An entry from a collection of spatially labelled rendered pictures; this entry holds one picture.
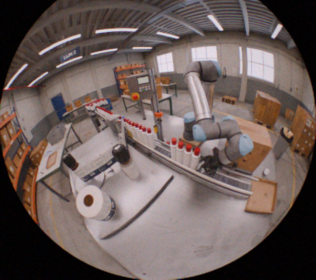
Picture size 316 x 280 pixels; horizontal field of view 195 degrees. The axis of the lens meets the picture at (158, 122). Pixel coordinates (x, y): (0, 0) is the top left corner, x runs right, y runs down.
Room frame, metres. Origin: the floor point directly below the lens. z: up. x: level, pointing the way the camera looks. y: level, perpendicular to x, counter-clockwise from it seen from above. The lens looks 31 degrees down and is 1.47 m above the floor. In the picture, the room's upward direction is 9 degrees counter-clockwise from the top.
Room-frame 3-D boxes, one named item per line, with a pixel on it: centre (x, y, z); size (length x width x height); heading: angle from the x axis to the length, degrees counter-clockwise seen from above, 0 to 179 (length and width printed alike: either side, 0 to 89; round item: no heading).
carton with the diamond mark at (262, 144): (0.27, -0.62, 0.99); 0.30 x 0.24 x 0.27; 45
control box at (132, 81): (0.70, 0.09, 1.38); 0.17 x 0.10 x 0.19; 100
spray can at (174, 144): (0.41, -0.08, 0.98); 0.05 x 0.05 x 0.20
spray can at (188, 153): (0.33, -0.15, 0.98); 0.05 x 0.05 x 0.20
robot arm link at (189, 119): (0.64, -0.29, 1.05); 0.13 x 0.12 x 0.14; 79
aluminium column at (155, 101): (0.70, 0.00, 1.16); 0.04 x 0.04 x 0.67; 45
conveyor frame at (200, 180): (0.56, 0.07, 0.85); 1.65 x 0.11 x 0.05; 45
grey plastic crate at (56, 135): (1.19, 2.34, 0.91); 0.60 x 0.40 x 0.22; 40
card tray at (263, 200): (-0.15, -0.63, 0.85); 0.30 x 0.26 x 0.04; 45
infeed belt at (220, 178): (0.56, 0.07, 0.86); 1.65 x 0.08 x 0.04; 45
